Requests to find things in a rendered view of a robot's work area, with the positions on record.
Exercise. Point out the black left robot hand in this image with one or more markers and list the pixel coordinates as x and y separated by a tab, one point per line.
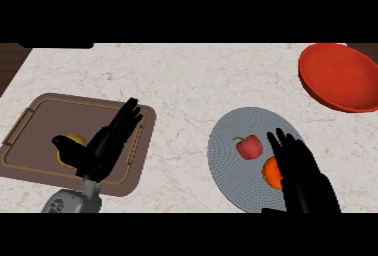
106	146

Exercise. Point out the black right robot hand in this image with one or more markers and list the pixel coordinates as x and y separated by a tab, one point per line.
305	180

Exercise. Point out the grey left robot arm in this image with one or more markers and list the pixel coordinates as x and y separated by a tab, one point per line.
75	202

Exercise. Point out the grey round placemat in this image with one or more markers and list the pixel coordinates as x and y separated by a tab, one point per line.
246	166

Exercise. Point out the red bell pepper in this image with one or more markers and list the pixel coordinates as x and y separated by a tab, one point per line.
250	147

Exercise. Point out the red bowl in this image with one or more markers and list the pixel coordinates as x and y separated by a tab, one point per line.
340	78

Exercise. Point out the yellow lemon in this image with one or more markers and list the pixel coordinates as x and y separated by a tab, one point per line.
75	141

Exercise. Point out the orange fruit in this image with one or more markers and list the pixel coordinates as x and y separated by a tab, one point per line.
273	173

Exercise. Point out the brown cutting board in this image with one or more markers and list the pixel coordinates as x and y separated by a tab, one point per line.
64	140

